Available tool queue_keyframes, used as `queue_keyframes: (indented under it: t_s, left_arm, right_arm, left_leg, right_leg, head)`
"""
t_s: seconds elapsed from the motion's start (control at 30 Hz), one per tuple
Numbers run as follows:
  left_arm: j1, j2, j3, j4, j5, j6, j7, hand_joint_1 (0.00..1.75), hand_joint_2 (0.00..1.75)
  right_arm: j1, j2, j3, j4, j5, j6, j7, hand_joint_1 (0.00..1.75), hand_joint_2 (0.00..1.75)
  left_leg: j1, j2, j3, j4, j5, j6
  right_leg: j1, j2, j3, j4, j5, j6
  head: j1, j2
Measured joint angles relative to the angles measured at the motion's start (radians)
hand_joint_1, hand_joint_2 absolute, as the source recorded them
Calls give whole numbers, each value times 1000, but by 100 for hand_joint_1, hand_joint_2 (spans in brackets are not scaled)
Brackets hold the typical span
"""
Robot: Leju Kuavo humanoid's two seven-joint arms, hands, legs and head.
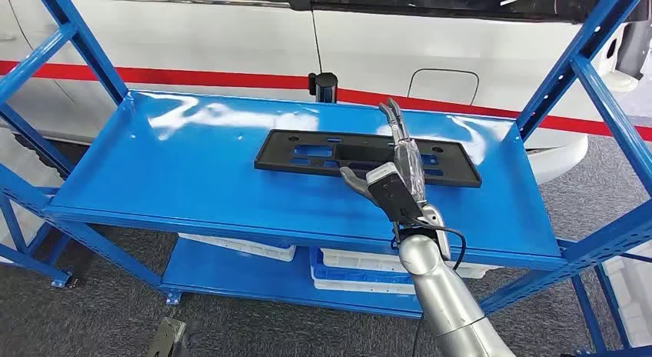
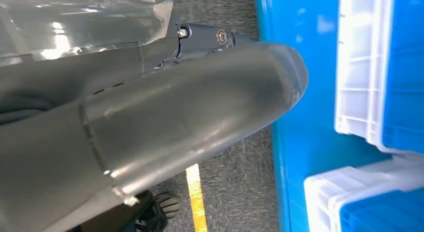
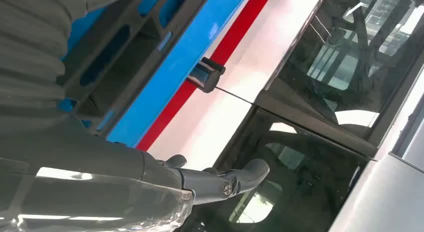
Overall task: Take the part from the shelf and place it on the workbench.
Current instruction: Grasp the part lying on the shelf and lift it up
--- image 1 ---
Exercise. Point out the wrist camera with black bracket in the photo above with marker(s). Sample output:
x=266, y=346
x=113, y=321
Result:
x=392, y=194

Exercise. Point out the black plastic car part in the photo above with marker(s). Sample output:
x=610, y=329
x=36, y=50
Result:
x=275, y=156

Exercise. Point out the white car with red stripe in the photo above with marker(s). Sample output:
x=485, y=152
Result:
x=203, y=38

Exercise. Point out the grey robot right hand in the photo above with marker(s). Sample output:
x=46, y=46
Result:
x=410, y=166

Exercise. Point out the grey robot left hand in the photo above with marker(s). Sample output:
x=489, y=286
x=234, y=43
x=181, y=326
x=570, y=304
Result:
x=168, y=339

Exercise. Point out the black stanchion post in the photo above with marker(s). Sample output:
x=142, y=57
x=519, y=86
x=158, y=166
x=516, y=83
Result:
x=323, y=87

